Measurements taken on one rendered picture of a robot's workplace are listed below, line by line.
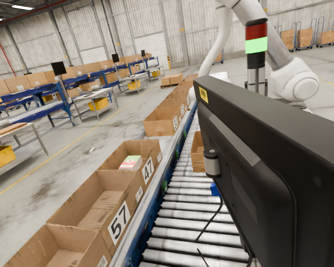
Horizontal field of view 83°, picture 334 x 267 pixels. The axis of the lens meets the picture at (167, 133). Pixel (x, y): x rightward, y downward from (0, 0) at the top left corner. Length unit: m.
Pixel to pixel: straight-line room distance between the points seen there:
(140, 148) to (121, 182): 0.39
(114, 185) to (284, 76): 1.12
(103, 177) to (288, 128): 1.15
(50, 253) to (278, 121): 1.06
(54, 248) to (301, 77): 1.38
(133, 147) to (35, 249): 0.86
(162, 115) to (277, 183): 2.00
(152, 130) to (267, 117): 1.65
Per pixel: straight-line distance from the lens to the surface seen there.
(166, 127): 1.79
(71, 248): 1.09
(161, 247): 1.12
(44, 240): 1.08
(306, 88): 1.10
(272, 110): 0.26
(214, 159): 0.41
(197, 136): 1.76
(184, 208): 1.25
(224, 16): 1.24
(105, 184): 1.29
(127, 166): 1.36
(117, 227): 0.97
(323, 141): 0.20
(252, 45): 0.55
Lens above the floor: 1.64
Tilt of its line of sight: 24 degrees down
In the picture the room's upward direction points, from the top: 12 degrees counter-clockwise
